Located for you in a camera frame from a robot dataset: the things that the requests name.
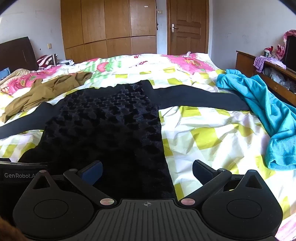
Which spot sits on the metal frame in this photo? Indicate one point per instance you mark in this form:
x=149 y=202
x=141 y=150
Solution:
x=54 y=59

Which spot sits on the black television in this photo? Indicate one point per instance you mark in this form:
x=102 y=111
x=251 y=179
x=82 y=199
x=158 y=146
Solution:
x=291 y=53

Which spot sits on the black fuzzy garment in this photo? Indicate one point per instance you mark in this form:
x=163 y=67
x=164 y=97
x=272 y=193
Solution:
x=104 y=129

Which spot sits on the purple patterned cloth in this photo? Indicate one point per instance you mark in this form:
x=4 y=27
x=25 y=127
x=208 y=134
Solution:
x=261 y=62

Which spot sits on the wooden wardrobe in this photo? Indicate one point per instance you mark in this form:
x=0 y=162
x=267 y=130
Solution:
x=108 y=25

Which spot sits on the pink floral cloth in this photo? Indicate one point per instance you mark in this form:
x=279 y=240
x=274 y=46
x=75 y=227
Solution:
x=288 y=38

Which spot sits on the white crumpled clothes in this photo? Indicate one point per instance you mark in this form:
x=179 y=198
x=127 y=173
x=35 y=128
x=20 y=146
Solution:
x=66 y=62

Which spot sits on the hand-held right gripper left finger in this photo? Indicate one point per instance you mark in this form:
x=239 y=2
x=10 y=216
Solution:
x=92 y=173

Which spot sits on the plush toys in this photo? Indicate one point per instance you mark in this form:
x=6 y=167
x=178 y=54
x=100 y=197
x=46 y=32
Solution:
x=269 y=52

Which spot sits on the brown garment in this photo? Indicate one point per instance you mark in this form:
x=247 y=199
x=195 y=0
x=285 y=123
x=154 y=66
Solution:
x=44 y=91

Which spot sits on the checked floral bed quilt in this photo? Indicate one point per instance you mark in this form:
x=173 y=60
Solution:
x=208 y=132

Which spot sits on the dark wooden headboard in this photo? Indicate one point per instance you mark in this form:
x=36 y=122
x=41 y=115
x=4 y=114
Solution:
x=17 y=54

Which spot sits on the teal fleece garment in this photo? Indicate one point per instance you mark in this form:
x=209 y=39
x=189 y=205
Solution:
x=266 y=104

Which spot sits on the plastic bags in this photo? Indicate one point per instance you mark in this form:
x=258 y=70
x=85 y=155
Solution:
x=281 y=80

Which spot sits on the wooden door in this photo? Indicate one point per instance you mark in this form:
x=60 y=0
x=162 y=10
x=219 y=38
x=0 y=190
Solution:
x=188 y=25

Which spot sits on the red striped pillow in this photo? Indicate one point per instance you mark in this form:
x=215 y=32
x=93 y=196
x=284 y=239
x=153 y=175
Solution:
x=45 y=60

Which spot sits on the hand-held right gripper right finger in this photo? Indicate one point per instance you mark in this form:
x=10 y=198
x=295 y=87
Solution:
x=200 y=172

